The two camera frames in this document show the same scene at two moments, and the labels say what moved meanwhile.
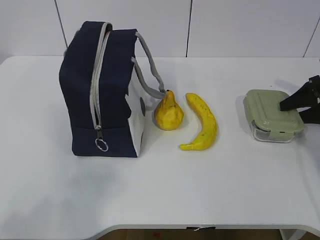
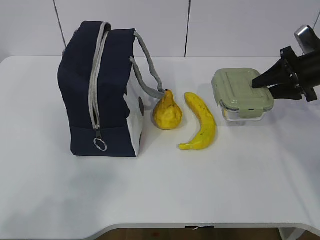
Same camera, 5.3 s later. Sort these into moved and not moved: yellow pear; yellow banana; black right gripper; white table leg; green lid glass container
Moved: black right gripper; green lid glass container
Not moved: white table leg; yellow pear; yellow banana
